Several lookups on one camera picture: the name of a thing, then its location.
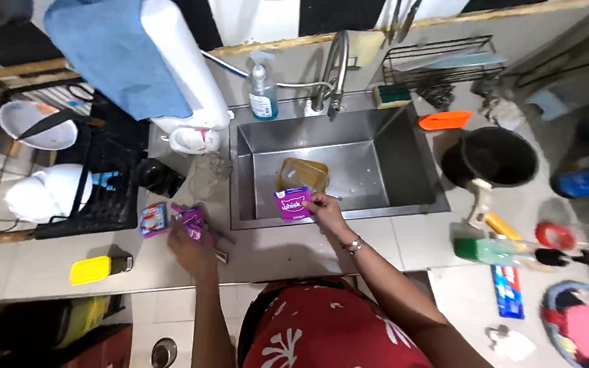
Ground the person's left hand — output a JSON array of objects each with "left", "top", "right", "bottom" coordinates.
[{"left": 167, "top": 215, "right": 218, "bottom": 280}]

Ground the person's right hand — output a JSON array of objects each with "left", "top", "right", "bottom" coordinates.
[{"left": 302, "top": 192, "right": 358, "bottom": 247}]

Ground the purple packet with white lettering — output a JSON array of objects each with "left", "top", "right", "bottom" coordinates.
[{"left": 274, "top": 186, "right": 316, "bottom": 223}]

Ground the person's left forearm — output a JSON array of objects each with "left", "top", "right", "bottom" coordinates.
[{"left": 191, "top": 273, "right": 237, "bottom": 368}]

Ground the person's right forearm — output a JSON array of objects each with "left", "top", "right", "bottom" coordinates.
[{"left": 342, "top": 233, "right": 495, "bottom": 368}]

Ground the yellow plastic container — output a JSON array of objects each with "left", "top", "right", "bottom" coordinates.
[{"left": 278, "top": 157, "right": 330, "bottom": 193}]

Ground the black shiny cup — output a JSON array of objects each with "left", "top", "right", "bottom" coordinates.
[{"left": 136, "top": 157, "right": 186, "bottom": 199}]

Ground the crumpled clear plastic bag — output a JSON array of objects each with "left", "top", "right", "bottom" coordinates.
[{"left": 187, "top": 152, "right": 234, "bottom": 201}]

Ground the light blue plastic clip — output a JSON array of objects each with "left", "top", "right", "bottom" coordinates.
[{"left": 91, "top": 171, "right": 122, "bottom": 192}]

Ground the stainless steel sink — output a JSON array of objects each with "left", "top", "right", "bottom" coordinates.
[{"left": 228, "top": 90, "right": 452, "bottom": 231}]

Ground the white cup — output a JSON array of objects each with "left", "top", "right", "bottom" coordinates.
[{"left": 162, "top": 127, "right": 221, "bottom": 155}]

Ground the black dish rack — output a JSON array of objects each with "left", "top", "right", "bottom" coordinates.
[{"left": 0, "top": 72, "right": 153, "bottom": 248}]

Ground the blue liquid soap bottle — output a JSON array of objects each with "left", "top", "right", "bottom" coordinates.
[{"left": 247, "top": 50, "right": 279, "bottom": 121}]

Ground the small metal cup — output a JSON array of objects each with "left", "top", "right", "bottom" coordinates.
[{"left": 150, "top": 337, "right": 178, "bottom": 368}]

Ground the person's body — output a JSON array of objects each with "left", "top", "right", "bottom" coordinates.
[{"left": 237, "top": 278, "right": 434, "bottom": 368}]

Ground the green and yellow sponge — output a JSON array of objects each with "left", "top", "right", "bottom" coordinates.
[{"left": 373, "top": 85, "right": 412, "bottom": 110}]

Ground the curved metal faucet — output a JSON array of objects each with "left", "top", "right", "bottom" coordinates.
[{"left": 311, "top": 30, "right": 350, "bottom": 122}]

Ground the orange plastic scoop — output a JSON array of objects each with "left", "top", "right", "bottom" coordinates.
[{"left": 418, "top": 111, "right": 473, "bottom": 131}]

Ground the dark steel wool scrubber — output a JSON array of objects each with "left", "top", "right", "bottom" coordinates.
[{"left": 416, "top": 81, "right": 456, "bottom": 111}]

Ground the black cooking pot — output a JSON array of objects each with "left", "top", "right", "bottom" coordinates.
[{"left": 441, "top": 127, "right": 539, "bottom": 189}]

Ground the blue towel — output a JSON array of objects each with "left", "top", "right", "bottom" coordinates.
[{"left": 43, "top": 0, "right": 194, "bottom": 121}]

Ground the clear bottle with green base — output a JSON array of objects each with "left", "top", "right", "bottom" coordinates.
[{"left": 453, "top": 237, "right": 556, "bottom": 272}]

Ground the dark long utensil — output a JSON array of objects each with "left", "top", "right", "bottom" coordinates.
[
  {"left": 398, "top": 0, "right": 423, "bottom": 44},
  {"left": 388, "top": 0, "right": 403, "bottom": 46}
]

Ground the pale blue tray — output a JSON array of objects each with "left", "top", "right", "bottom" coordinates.
[{"left": 422, "top": 52, "right": 505, "bottom": 70}]

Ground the blue and red toothpaste packet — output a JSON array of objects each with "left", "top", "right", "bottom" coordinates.
[{"left": 491, "top": 264, "right": 525, "bottom": 320}]

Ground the red round tape roll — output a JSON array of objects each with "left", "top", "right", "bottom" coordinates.
[{"left": 535, "top": 222, "right": 577, "bottom": 251}]

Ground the crumpled white paper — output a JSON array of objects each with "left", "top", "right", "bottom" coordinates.
[{"left": 494, "top": 329, "right": 537, "bottom": 362}]

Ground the blue bottle with white cap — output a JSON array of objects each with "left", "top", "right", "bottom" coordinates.
[{"left": 552, "top": 165, "right": 589, "bottom": 199}]

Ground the white and blue hose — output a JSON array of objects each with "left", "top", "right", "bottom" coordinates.
[{"left": 200, "top": 49, "right": 335, "bottom": 92}]

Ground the black wire rack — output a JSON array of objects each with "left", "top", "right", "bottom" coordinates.
[{"left": 382, "top": 35, "right": 506, "bottom": 88}]

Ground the white and yellow handled brush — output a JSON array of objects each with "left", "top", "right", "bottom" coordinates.
[{"left": 466, "top": 178, "right": 523, "bottom": 241}]

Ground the knife with wooden handle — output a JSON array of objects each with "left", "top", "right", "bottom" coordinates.
[{"left": 17, "top": 108, "right": 106, "bottom": 141}]

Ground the black-handled tool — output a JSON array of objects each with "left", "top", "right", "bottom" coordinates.
[{"left": 535, "top": 247, "right": 589, "bottom": 284}]

